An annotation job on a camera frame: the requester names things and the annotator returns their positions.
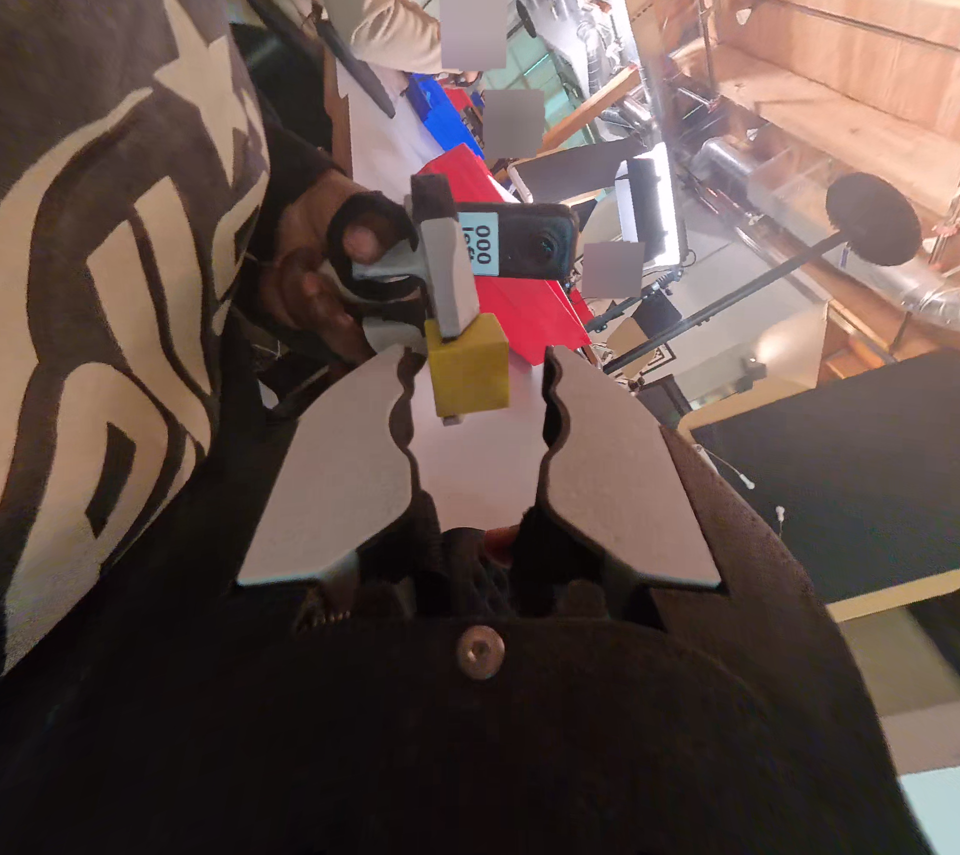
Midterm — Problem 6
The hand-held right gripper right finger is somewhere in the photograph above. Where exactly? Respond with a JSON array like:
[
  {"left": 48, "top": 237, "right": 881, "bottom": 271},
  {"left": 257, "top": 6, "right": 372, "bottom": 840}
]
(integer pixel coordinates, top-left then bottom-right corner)
[{"left": 534, "top": 343, "right": 723, "bottom": 616}]

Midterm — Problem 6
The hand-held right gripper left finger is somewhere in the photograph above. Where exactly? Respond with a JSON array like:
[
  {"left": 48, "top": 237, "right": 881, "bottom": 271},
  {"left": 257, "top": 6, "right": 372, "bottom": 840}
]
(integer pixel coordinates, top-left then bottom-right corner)
[{"left": 234, "top": 343, "right": 426, "bottom": 605}]

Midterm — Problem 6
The yellow block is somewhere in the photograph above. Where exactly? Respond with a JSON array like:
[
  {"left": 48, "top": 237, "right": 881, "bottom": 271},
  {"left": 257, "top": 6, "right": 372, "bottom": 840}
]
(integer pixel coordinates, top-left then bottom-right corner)
[{"left": 425, "top": 312, "right": 513, "bottom": 419}]

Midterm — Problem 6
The blue plastic bin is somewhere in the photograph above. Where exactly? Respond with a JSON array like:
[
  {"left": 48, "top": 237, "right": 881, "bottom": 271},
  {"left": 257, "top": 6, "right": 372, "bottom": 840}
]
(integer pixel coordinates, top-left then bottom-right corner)
[{"left": 403, "top": 73, "right": 487, "bottom": 160}]

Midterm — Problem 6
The person's left forearm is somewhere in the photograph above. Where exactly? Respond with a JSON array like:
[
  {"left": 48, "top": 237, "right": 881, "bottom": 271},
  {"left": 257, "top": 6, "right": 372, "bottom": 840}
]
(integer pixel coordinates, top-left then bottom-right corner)
[{"left": 251, "top": 112, "right": 357, "bottom": 226}]

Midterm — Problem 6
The person's left hand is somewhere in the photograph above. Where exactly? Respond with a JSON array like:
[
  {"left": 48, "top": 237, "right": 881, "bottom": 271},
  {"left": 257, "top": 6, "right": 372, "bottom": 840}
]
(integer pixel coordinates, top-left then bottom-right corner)
[{"left": 273, "top": 191, "right": 393, "bottom": 366}]

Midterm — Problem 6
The red plastic bin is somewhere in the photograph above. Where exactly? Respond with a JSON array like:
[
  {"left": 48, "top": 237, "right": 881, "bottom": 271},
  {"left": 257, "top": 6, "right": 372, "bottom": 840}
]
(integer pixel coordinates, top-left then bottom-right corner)
[{"left": 414, "top": 146, "right": 594, "bottom": 366}]

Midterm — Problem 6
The black flag panel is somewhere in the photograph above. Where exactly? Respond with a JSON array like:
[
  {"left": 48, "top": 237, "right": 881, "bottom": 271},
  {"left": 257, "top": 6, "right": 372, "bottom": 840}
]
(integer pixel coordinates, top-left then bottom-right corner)
[{"left": 516, "top": 141, "right": 648, "bottom": 205}]

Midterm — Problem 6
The bright light panel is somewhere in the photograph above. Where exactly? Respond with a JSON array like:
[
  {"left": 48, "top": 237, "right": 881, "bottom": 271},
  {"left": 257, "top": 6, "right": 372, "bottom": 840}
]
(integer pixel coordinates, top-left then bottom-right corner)
[{"left": 613, "top": 141, "right": 687, "bottom": 269}]

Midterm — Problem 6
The black boom pole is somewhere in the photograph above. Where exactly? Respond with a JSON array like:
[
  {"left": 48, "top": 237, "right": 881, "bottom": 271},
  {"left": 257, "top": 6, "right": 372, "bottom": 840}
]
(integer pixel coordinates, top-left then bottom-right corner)
[{"left": 600, "top": 232, "right": 856, "bottom": 376}]

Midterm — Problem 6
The black board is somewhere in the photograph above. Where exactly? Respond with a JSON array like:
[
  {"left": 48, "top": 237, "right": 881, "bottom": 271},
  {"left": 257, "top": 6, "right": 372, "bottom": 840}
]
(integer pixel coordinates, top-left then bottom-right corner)
[{"left": 686, "top": 351, "right": 960, "bottom": 605}]

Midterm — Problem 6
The black fuzzy microphone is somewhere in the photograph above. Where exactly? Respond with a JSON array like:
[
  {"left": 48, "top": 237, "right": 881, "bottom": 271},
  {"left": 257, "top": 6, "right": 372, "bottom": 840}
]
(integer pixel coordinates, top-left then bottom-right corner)
[{"left": 825, "top": 171, "right": 925, "bottom": 269}]

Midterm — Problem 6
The dark printed shirt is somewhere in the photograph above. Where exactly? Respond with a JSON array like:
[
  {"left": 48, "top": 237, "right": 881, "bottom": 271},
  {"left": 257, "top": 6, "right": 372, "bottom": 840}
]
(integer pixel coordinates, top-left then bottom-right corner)
[{"left": 0, "top": 0, "right": 273, "bottom": 676}]

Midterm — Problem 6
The silver air duct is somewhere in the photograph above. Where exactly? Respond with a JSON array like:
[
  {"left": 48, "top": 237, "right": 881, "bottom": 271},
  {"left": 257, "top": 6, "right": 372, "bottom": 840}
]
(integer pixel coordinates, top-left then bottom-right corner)
[{"left": 690, "top": 136, "right": 960, "bottom": 335}]

